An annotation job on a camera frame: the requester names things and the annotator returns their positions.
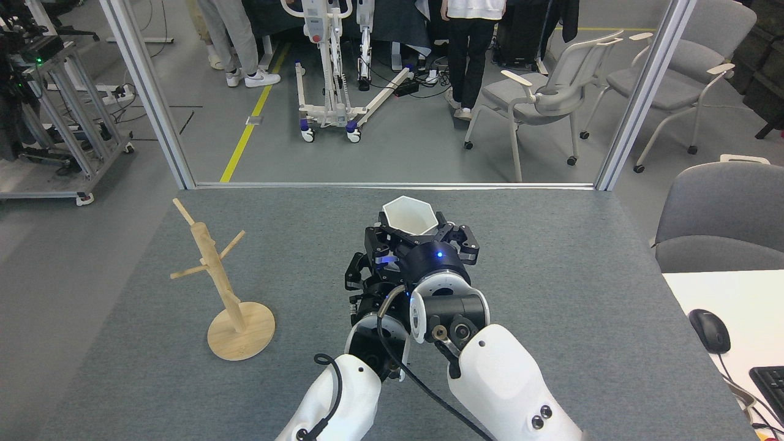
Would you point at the metal equipment cart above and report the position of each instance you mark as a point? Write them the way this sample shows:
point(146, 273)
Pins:
point(61, 110)

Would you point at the grey mesh-back chair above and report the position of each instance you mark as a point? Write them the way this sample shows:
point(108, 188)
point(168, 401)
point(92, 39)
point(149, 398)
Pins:
point(551, 92)

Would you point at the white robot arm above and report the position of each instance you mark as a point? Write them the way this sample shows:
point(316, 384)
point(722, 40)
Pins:
point(508, 380)
point(343, 392)

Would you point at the black case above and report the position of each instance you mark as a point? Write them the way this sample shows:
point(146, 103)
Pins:
point(523, 33)

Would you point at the black keyboard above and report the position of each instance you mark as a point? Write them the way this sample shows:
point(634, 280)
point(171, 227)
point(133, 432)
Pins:
point(772, 389)

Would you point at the person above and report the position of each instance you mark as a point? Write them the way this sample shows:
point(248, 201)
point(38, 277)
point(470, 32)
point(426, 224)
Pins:
point(471, 49)
point(236, 37)

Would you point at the white wheeled stand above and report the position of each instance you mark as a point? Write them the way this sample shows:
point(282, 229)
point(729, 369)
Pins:
point(324, 73)

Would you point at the silver frame rail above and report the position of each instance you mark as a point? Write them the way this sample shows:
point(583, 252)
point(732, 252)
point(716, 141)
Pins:
point(392, 185)

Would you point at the grey padded armchair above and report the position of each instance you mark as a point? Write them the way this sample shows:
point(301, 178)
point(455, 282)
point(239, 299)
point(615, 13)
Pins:
point(680, 73)

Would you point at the white stand column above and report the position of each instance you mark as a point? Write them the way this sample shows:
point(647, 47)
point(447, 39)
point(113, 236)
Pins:
point(365, 43)

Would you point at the white power strip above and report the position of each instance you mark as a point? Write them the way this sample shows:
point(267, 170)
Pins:
point(116, 93)

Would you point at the large grey upholstered chair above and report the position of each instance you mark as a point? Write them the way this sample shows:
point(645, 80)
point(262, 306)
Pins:
point(729, 214)

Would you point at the black power strip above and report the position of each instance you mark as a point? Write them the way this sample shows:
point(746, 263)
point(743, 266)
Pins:
point(406, 89)

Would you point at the white desk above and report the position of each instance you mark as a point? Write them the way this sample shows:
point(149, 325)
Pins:
point(735, 294)

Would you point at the black computer mouse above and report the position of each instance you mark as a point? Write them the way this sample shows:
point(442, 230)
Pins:
point(710, 331)

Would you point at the white faceted cup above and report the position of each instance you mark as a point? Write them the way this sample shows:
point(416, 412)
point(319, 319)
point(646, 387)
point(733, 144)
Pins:
point(409, 214)

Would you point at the wooden cup rack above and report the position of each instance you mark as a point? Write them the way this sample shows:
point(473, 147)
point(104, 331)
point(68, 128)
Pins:
point(242, 331)

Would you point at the silver frame post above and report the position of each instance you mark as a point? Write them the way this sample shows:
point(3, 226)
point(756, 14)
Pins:
point(150, 92)
point(643, 98)

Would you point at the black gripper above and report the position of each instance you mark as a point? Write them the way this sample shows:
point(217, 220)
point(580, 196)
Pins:
point(383, 282)
point(438, 262)

